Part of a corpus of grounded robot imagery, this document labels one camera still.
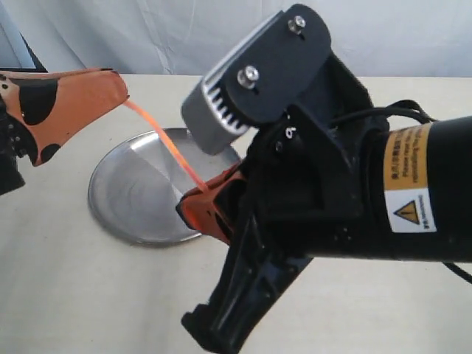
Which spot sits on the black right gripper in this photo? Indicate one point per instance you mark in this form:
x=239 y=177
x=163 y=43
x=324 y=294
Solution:
x=301 y=184

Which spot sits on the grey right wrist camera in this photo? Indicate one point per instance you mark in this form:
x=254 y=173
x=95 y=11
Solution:
x=258 y=78

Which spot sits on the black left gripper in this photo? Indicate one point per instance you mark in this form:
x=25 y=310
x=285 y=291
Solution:
x=42 y=111

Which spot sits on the white backdrop cloth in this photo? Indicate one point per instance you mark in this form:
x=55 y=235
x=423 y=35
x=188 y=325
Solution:
x=374 y=38

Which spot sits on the dark frame at backdrop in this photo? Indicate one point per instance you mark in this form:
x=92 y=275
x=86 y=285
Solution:
x=16 y=54

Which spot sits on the thin orange straw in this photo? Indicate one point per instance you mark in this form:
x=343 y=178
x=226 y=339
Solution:
x=169 y=144

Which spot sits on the round stainless steel plate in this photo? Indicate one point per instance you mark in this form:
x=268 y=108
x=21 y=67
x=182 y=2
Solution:
x=133 y=192

